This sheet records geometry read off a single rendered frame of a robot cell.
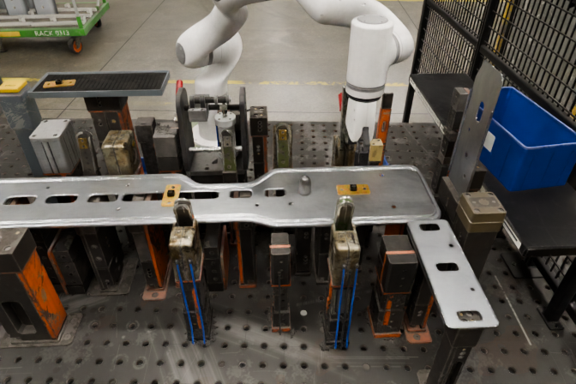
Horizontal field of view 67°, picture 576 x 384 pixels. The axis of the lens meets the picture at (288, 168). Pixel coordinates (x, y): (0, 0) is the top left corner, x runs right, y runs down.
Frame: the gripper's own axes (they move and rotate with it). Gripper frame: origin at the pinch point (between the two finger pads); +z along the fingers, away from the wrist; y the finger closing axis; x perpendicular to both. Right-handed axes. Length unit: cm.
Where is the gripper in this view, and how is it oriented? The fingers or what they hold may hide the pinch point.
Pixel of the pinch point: (357, 151)
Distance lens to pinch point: 106.7
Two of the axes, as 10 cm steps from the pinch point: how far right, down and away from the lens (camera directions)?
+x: 10.0, -0.3, 0.4
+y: 0.5, 5.9, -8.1
